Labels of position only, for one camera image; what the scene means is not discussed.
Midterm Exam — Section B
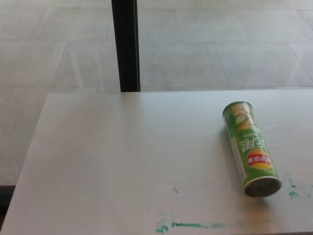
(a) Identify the green chips can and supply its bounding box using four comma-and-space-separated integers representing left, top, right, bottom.
222, 101, 282, 198

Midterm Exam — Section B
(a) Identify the black window frame post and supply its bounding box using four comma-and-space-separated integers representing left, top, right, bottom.
111, 0, 141, 93

